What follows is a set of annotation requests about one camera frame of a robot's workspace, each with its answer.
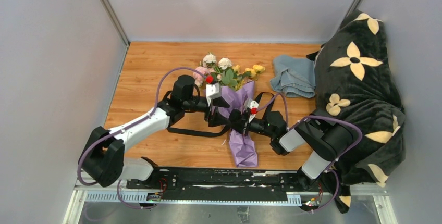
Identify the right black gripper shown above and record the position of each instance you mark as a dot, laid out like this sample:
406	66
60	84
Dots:
246	126

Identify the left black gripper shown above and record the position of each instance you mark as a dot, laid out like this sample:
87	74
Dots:
213	122

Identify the pink fake flower stem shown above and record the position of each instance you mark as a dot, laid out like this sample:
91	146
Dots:
199	75

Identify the pink wrapping paper sheet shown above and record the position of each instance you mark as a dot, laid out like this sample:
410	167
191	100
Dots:
241	145

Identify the white fake rose stem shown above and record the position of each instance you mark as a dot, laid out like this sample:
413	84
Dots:
220	70

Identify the yellow fake flower stem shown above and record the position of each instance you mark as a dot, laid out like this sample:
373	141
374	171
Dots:
249	74

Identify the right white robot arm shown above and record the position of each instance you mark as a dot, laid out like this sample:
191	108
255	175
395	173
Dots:
328	137

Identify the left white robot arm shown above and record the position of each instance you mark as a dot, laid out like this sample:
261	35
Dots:
103	157

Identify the light blue cloth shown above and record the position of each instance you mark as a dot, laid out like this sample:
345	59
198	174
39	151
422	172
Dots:
294	77

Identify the dark floral blanket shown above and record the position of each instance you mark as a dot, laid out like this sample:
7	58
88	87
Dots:
354	84

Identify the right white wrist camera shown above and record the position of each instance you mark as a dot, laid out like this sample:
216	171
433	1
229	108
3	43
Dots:
251	106

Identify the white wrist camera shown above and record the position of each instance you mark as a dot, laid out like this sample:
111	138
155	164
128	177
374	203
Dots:
251	106
212	92

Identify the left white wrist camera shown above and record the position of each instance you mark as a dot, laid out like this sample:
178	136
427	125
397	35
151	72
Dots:
212	92

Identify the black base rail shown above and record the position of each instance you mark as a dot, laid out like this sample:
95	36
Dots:
230	186

